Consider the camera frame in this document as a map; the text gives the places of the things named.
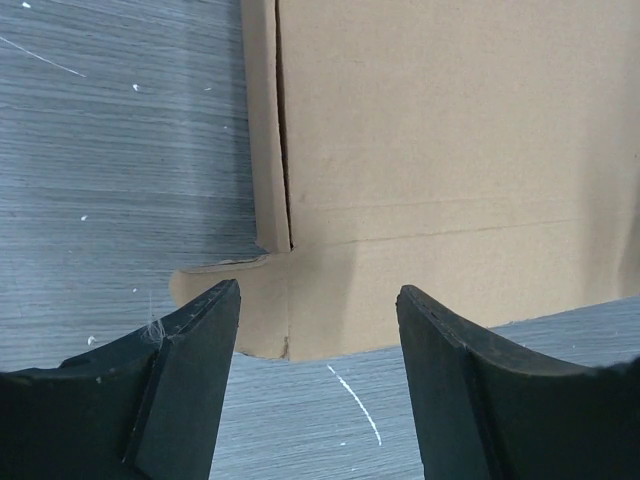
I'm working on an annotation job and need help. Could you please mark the cardboard box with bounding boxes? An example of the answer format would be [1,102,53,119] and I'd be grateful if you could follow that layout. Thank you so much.
[169,1,639,361]

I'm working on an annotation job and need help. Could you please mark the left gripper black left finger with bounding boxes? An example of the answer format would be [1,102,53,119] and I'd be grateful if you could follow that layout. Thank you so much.
[1,280,241,479]

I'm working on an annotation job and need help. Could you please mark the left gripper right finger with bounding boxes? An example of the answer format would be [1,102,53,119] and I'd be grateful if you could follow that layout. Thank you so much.
[396,285,639,480]

